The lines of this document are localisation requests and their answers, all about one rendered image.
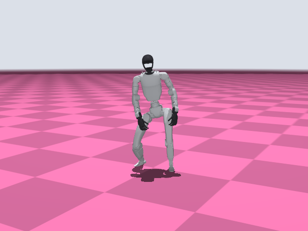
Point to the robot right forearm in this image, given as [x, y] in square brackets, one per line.
[136, 106]

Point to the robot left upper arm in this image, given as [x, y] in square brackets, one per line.
[164, 76]

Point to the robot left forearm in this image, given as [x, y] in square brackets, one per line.
[174, 100]

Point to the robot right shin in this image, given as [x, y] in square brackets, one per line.
[139, 154]

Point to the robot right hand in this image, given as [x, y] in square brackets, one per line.
[141, 122]

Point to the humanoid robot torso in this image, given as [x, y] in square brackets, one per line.
[152, 89]

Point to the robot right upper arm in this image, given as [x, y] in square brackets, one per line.
[135, 87]

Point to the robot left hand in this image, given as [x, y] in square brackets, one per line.
[174, 117]

